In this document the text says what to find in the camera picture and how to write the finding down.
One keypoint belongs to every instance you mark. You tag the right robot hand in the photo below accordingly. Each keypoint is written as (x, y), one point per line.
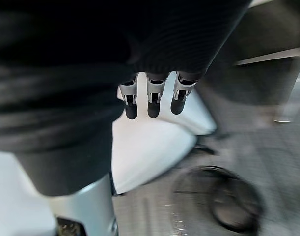
(66, 61)

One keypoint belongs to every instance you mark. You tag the dark low table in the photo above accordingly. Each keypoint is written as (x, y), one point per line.
(262, 81)

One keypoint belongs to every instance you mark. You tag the dark robot foot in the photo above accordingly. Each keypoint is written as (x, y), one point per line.
(228, 209)

